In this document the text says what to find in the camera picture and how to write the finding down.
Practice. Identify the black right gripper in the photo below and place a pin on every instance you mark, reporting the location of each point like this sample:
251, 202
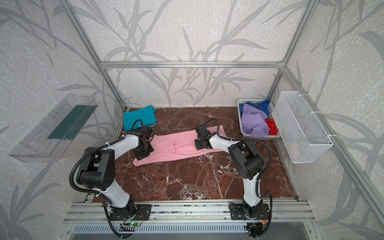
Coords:
200, 144

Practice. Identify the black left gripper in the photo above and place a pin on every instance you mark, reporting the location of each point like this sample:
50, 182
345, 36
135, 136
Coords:
144, 150

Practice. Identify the pink t-shirt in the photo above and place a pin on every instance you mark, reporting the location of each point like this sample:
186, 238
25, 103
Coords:
173, 147

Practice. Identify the purple t-shirt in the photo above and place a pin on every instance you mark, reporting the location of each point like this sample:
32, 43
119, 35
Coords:
253, 122

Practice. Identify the white plastic laundry basket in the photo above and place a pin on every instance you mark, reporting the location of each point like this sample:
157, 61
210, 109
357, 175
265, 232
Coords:
271, 108

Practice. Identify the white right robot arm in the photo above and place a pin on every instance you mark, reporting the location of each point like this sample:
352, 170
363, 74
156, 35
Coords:
249, 164

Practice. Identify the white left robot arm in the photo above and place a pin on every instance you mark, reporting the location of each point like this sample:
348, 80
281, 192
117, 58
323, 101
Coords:
95, 173

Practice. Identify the folded teal t-shirt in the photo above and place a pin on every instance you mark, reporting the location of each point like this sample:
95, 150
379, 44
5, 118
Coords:
142, 117

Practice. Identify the blue t-shirt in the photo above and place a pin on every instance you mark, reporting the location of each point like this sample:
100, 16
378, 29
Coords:
263, 106

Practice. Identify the red t-shirt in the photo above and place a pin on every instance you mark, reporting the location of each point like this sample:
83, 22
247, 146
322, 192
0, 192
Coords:
272, 126

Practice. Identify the green circuit board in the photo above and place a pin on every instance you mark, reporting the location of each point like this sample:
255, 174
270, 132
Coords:
129, 227

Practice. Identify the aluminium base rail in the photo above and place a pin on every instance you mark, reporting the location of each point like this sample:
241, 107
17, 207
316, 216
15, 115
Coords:
196, 217

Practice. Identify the clear acrylic wall shelf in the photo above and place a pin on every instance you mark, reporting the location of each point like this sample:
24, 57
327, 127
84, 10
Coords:
48, 141

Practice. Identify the white wire mesh basket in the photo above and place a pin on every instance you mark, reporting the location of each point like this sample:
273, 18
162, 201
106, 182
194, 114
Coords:
303, 135

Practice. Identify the aluminium cage frame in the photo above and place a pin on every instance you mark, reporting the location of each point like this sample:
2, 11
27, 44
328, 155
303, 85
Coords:
355, 184

